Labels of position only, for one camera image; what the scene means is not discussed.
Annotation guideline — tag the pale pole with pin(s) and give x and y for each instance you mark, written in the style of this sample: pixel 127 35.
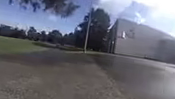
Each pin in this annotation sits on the pale pole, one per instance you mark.
pixel 88 28

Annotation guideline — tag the white warehouse building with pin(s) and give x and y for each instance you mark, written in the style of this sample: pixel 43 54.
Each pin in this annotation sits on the white warehouse building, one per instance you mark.
pixel 141 40

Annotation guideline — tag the grey asphalt yard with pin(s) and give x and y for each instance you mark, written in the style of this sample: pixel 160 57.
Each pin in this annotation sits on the grey asphalt yard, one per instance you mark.
pixel 87 82

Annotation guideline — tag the row of distant trees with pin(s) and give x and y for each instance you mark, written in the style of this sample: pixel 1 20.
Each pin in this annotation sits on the row of distant trees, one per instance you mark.
pixel 10 31

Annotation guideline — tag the green grass field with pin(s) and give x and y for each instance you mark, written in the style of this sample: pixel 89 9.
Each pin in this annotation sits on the green grass field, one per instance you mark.
pixel 2 43

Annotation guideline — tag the dark tall tree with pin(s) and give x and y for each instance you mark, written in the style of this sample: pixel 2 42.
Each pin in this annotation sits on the dark tall tree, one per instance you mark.
pixel 98 30

